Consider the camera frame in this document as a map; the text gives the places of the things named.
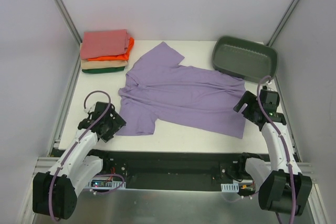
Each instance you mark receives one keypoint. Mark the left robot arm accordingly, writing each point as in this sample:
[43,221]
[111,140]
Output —
[56,191]

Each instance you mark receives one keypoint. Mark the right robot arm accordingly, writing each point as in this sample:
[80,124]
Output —
[282,187]

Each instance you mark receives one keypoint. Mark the green folded t-shirt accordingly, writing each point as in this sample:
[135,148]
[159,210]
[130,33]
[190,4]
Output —
[103,70]

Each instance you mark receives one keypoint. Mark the pink folded t-shirt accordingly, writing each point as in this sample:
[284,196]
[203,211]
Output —
[104,43]

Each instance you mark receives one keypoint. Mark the right white cable duct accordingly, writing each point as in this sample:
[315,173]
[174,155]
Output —
[230,188]

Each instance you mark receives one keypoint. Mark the orange folded t-shirt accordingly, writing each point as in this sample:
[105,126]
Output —
[123,57]

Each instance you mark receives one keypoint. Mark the right aluminium frame post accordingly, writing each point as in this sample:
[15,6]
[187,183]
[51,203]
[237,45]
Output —
[290,9]

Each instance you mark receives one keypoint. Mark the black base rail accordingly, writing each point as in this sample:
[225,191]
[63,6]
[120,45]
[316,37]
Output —
[173,171]

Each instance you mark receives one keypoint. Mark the white cable duct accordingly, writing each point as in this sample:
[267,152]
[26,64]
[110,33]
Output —
[103,184]
[230,188]

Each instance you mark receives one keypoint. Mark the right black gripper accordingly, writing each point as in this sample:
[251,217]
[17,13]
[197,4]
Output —
[247,105]

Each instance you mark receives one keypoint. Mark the beige folded t-shirt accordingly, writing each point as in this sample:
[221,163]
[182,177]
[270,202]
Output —
[85,64]

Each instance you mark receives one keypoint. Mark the aluminium frame post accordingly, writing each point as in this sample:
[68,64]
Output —
[68,20]
[290,9]

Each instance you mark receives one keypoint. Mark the grey plastic bin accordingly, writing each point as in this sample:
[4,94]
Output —
[244,59]

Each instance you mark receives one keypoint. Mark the left aluminium frame post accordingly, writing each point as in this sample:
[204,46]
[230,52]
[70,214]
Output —
[68,20]

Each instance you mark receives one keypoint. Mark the purple t-shirt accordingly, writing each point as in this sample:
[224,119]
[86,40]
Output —
[158,87]

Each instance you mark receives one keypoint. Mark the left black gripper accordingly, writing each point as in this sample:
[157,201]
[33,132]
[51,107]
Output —
[115,123]

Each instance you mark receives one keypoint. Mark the left white cable duct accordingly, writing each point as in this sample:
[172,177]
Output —
[103,184]

